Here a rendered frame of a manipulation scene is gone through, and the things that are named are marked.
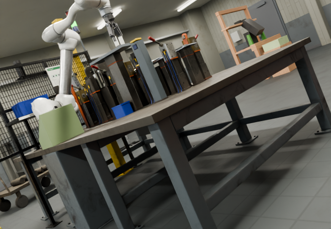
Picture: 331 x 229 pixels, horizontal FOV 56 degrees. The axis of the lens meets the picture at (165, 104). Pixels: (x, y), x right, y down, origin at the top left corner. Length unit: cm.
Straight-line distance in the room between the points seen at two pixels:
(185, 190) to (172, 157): 16
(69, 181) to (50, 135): 37
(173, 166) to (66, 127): 127
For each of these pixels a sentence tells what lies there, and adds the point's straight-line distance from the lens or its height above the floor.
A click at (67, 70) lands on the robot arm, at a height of 123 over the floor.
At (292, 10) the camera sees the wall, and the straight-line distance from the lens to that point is 1139.
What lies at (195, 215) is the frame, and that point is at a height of 21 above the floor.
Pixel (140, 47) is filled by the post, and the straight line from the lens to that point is 218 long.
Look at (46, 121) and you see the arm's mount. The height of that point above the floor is 88.
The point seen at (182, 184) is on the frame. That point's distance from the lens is 142.
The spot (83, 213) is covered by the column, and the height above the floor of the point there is 16.
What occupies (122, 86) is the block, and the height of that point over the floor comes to 90.
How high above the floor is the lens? 79
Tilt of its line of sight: 3 degrees down
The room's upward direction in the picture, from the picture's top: 23 degrees counter-clockwise
